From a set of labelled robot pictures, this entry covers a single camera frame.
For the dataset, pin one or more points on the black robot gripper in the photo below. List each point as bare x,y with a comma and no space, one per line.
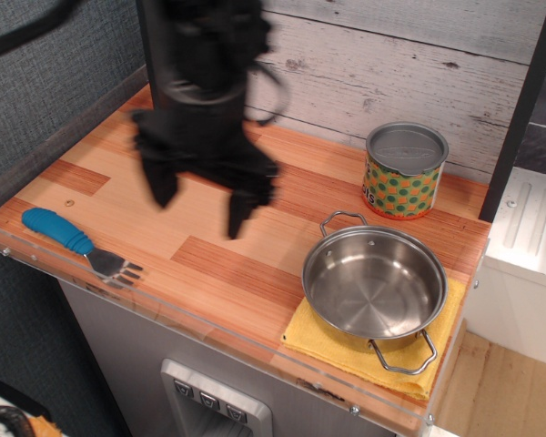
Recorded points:
208,139

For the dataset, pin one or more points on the silver steel pot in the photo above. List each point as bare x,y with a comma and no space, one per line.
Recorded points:
375,283

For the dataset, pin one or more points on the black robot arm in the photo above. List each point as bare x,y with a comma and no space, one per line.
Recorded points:
198,57

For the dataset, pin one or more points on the yellow rag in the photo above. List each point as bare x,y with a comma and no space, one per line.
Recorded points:
307,333

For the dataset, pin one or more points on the grey cabinet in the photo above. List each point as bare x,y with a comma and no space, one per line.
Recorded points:
129,349

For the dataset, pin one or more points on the green orange patterned can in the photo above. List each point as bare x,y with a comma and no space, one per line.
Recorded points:
403,165

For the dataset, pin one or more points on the grey dispenser panel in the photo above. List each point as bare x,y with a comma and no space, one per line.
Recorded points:
202,406

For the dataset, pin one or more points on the blue handled fork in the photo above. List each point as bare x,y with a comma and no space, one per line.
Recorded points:
108,266

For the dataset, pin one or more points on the dark grey vertical post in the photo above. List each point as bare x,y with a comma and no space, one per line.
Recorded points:
148,21

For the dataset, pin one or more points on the dark grey right post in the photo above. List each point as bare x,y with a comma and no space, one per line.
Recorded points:
522,114

